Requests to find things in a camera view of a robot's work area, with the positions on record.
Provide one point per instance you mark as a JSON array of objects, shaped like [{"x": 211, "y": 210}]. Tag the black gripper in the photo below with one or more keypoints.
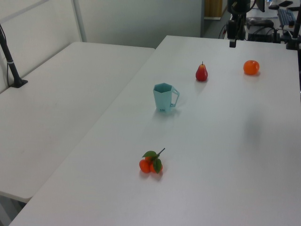
[{"x": 231, "y": 29}]

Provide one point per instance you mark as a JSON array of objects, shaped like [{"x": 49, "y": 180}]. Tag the light blue hexagonal mug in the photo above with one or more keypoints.
[{"x": 162, "y": 100}]

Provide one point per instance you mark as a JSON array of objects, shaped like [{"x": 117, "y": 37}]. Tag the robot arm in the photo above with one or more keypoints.
[{"x": 241, "y": 14}]

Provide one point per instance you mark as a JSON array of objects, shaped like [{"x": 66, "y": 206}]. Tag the orange fruit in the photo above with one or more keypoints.
[{"x": 251, "y": 67}]

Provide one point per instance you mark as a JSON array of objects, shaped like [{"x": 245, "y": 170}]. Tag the wooden door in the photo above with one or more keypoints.
[{"x": 212, "y": 8}]

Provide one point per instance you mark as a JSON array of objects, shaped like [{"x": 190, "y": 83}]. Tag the red pear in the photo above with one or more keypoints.
[{"x": 201, "y": 74}]

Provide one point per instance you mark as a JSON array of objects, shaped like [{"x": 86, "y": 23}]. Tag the black monitor stand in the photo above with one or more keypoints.
[{"x": 261, "y": 5}]

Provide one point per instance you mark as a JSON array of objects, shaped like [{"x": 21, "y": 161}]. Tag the blue keyboard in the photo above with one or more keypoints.
[{"x": 287, "y": 16}]

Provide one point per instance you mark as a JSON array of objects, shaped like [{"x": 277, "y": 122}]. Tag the tangerine cluster with leaves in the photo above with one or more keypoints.
[{"x": 147, "y": 166}]

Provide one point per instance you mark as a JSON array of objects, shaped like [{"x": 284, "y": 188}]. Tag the adjacent white table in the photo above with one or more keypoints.
[{"x": 58, "y": 101}]

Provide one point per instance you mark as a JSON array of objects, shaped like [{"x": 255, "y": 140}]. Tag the black pole with base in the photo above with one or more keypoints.
[{"x": 10, "y": 64}]

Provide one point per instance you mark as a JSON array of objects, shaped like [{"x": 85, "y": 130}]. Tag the black camera stand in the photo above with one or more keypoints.
[{"x": 294, "y": 35}]

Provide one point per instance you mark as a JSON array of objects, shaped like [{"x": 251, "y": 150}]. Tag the white partition post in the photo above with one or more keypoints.
[{"x": 79, "y": 20}]

